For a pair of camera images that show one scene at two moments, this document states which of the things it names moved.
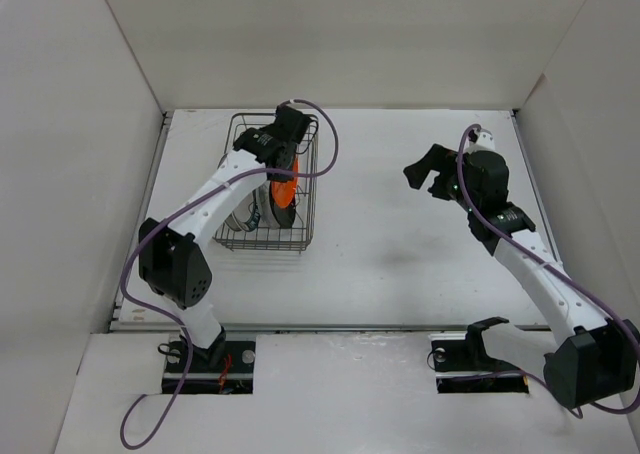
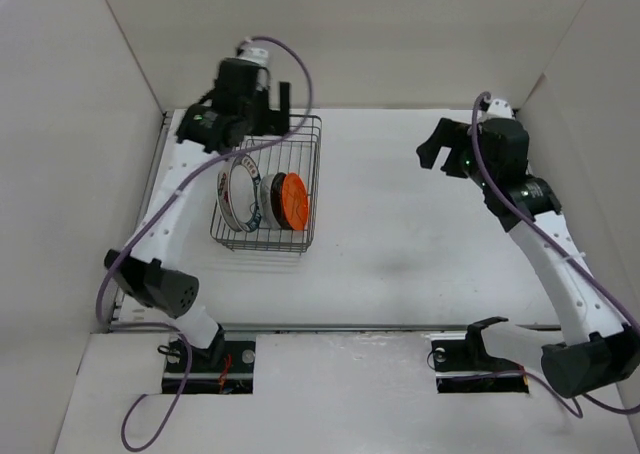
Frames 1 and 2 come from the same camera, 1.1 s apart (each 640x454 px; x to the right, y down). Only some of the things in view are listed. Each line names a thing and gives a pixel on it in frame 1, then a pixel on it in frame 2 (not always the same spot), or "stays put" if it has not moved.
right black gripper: [433, 160] to [441, 137]
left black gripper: [281, 177] to [269, 125]
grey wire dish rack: [295, 239] stays put
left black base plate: [226, 367] stays put
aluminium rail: [324, 327] stays put
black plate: [284, 217] stays put
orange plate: [284, 191] to [295, 200]
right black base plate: [462, 366] stays put
